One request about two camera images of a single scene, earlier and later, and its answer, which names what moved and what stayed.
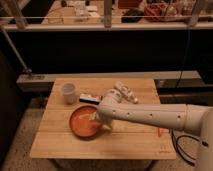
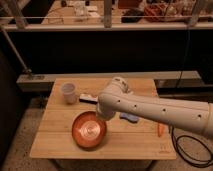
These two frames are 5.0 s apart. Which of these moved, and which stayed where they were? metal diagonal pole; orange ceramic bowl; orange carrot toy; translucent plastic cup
Moved: orange ceramic bowl
Stayed: orange carrot toy; translucent plastic cup; metal diagonal pole
